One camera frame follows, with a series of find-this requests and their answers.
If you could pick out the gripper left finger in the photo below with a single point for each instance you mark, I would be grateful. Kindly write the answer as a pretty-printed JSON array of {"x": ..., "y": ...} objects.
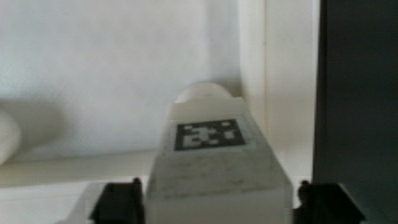
[{"x": 119, "y": 207}]

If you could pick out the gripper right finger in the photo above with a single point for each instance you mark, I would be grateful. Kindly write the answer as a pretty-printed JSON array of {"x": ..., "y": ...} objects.
[{"x": 327, "y": 207}]

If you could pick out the white leg with tag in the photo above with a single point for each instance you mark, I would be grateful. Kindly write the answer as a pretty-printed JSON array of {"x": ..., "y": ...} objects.
[{"x": 217, "y": 182}]

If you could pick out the white square tabletop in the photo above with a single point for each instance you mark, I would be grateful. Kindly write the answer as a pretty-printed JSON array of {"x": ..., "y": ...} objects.
[{"x": 100, "y": 57}]

